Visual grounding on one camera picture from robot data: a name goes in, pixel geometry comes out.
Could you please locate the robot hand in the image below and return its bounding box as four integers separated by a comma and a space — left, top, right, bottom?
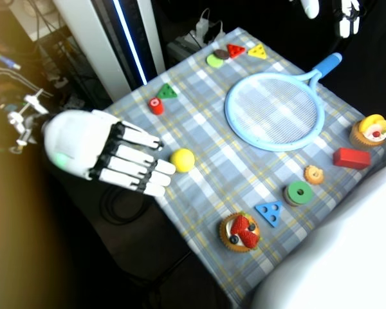
41, 109, 177, 198
289, 0, 363, 39

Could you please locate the light blue toy racket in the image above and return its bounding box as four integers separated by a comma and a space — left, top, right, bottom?
224, 52, 344, 152

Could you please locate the yellow foam ball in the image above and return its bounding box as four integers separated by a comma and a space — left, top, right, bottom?
169, 147, 196, 174

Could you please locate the red wooden cylinder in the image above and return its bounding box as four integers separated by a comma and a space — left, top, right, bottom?
147, 97, 165, 116

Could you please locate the yellow triangle block with holes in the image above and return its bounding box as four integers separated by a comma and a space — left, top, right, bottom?
246, 43, 268, 60

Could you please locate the white column with blue light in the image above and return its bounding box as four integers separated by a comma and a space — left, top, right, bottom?
53, 0, 167, 102

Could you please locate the green triangle block with holes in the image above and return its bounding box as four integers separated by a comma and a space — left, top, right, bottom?
156, 82, 178, 100

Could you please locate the toy cupcake with yellow fruit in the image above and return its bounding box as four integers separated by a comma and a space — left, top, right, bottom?
349, 113, 386, 151

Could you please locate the red triangle block with holes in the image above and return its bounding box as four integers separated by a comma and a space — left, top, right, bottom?
226, 43, 246, 59

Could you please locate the red rectangular wooden block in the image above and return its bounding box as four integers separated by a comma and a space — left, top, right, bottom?
333, 147, 372, 171

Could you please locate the light green round disc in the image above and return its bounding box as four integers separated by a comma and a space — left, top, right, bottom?
206, 53, 225, 69

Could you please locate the blue plaid tablecloth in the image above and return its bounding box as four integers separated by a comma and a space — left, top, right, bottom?
104, 27, 386, 309

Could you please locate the grey box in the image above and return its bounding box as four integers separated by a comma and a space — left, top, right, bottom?
166, 35, 201, 62

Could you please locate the round toy biscuit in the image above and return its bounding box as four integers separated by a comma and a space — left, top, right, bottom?
304, 164, 325, 185

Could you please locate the toy cupcake with strawberries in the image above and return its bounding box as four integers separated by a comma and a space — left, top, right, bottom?
219, 211, 261, 254

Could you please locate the blue triangle block with holes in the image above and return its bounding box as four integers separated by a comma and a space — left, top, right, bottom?
254, 201, 283, 229

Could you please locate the black cable loop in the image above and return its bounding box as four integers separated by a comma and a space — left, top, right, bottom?
98, 185, 151, 226

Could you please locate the green cable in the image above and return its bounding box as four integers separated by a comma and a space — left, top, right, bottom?
0, 48, 22, 71

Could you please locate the white power adapter with cables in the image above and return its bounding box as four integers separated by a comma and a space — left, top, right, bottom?
191, 8, 226, 46

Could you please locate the green wooden ring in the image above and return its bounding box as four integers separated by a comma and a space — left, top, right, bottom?
286, 180, 315, 204

